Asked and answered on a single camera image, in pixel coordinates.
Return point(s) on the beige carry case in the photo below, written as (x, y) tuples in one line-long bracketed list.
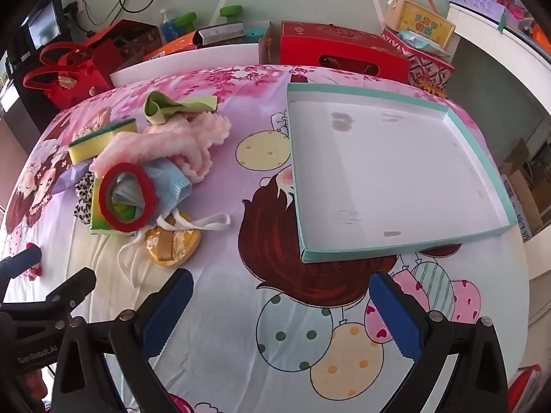
[(417, 21)]

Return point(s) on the red gift box with cutout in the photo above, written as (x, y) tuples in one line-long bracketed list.
[(344, 38)]

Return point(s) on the blue liquid bottle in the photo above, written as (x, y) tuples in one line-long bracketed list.
[(168, 30)]

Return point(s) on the white shallow box teal rim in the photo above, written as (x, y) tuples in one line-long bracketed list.
[(387, 172)]

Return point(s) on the leopard print scrunchie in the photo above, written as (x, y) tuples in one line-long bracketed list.
[(84, 206)]

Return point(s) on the printed cardboard box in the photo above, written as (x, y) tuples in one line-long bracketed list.
[(518, 200)]

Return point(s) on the small yellow red toy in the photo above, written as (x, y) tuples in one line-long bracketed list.
[(432, 88)]

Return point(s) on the white curved desk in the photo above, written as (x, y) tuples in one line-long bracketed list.
[(478, 21)]

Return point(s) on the white open storage box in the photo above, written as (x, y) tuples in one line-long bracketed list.
[(185, 62)]

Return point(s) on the small black monitor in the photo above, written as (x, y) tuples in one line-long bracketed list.
[(43, 26)]

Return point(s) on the red gift bag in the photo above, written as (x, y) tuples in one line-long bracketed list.
[(81, 77)]

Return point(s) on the wet wipes pack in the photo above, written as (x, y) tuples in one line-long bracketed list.
[(422, 43)]

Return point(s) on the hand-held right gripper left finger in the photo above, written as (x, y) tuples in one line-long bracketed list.
[(168, 309)]

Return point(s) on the orange packets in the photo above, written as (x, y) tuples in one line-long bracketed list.
[(540, 34)]

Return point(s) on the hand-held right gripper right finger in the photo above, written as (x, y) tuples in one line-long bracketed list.
[(396, 322)]

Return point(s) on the brown cardboard box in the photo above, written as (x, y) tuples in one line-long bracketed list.
[(516, 155)]

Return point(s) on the teal plastic item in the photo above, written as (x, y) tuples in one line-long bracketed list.
[(254, 32)]

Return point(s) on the green dumbbell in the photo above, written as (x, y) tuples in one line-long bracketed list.
[(230, 13), (185, 21)]

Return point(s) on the light green cloth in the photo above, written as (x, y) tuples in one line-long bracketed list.
[(157, 109)]

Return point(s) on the wall power socket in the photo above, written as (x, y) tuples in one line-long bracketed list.
[(79, 6)]

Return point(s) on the red white patterned box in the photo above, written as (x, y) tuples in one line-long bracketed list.
[(426, 69)]

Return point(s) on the yellow green sponge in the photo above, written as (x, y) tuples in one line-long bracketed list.
[(94, 148)]

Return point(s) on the blue face mask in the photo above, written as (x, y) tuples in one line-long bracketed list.
[(122, 191), (172, 185)]

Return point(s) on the green tissue packet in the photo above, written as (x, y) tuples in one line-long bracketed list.
[(97, 211)]

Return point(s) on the silver grey carton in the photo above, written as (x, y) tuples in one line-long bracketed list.
[(219, 32)]

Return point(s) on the purple card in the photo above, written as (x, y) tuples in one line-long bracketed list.
[(75, 176)]

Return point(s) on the green clip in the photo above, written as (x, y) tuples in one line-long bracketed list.
[(501, 21)]

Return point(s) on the pink white fluffy towel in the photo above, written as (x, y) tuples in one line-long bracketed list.
[(163, 142)]

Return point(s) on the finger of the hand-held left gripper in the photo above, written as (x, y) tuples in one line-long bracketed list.
[(19, 264), (64, 290)]

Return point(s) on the orange carton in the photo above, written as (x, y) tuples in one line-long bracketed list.
[(176, 45)]

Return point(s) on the pink cartoon printed bed sheet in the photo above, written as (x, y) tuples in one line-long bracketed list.
[(224, 258)]

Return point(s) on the colourful small toys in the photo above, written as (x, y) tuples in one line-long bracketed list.
[(512, 2)]

